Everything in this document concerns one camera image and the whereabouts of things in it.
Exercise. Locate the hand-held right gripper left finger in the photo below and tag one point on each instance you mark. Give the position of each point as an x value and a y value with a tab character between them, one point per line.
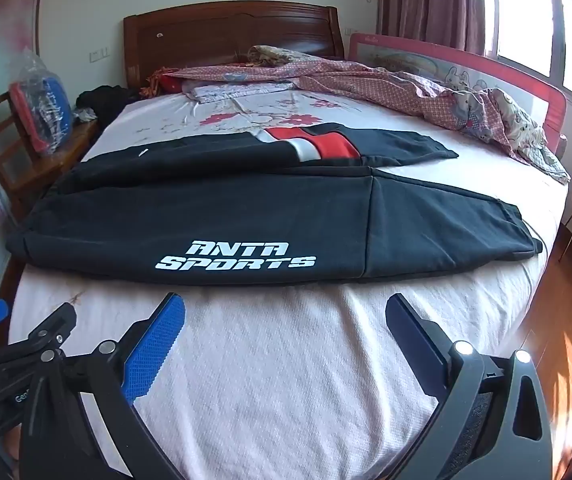
154	352

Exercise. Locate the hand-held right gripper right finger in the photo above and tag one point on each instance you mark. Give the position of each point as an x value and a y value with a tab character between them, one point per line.
416	342

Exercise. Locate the black printed pants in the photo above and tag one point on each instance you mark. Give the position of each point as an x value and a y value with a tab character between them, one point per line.
215	210

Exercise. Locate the bed with pale pink sheet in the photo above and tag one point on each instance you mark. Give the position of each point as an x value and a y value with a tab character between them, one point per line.
291	360

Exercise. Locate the wooden chair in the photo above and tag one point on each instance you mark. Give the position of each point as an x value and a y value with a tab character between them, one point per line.
40	170

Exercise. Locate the clear plastic bag of clothes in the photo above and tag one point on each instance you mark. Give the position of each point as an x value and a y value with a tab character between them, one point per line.
45	105

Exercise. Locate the dark clothes pile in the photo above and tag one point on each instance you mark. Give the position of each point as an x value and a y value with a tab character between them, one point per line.
103	100

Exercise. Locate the pink patterned quilt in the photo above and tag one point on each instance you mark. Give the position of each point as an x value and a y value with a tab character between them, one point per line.
366	80

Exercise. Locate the light patterned pillow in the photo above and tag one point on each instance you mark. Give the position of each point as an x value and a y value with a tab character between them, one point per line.
236	91

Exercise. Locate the wooden headboard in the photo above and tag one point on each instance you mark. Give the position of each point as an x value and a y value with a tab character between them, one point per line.
225	30

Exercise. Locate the striped mauve curtain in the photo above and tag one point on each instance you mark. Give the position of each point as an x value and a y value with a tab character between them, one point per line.
431	0

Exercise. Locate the window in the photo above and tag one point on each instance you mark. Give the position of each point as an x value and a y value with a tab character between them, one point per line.
531	15

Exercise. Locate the pink bed rail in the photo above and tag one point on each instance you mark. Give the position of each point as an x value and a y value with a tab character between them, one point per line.
416	60

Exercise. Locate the white wall socket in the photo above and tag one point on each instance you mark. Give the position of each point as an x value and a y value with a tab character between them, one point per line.
99	53

